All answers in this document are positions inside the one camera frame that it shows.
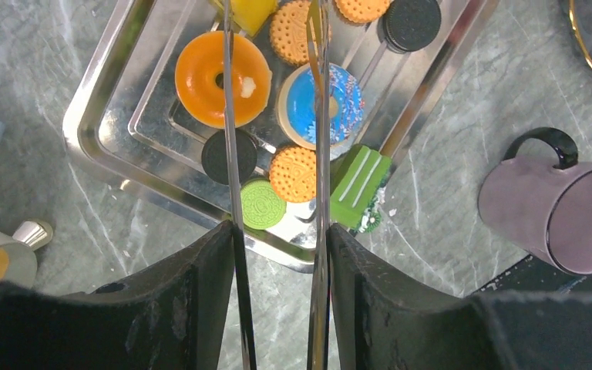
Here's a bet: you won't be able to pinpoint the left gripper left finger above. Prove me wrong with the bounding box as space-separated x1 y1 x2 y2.
0 221 234 369

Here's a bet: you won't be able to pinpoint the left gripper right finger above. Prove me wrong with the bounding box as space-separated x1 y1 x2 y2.
328 225 592 369

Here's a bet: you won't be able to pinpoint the orange donut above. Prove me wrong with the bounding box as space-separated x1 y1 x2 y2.
175 31 272 129

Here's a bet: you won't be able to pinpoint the blue sprinkled donut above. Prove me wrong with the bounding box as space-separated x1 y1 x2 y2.
276 64 365 150

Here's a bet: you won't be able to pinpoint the yellow cake piece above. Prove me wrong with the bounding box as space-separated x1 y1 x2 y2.
230 0 278 39

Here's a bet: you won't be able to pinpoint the metal tongs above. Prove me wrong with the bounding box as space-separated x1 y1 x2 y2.
223 1 331 369

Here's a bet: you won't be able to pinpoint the green cookie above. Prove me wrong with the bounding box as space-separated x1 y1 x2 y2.
240 179 287 230

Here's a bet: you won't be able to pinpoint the green cake slice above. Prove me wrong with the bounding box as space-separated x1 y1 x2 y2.
330 144 392 229

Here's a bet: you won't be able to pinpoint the black cookie left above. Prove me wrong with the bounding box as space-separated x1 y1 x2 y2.
200 129 257 185

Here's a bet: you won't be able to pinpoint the black cookie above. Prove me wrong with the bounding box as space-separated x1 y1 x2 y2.
382 0 442 53
200 129 257 185

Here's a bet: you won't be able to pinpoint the orange biscuit front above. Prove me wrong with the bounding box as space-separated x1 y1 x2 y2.
269 146 317 203

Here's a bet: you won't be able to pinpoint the orange biscuit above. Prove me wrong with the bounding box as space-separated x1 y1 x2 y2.
335 0 391 24
270 1 311 66
269 146 317 203

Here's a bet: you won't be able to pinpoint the cream bread box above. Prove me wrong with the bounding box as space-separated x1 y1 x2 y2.
0 220 53 288

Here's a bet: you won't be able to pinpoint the steel tray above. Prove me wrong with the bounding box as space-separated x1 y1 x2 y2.
62 0 501 274

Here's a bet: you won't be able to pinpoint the purple mug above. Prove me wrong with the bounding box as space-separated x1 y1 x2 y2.
477 127 592 275

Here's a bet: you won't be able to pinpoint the black cookie right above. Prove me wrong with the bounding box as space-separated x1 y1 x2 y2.
382 0 442 53

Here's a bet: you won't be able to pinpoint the orange biscuit middle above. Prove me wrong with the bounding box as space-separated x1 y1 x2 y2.
270 1 311 66

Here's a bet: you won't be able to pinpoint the orange biscuit right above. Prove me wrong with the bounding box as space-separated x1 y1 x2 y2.
335 0 391 24

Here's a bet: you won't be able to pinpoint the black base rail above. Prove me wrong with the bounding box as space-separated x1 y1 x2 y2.
476 255 592 293

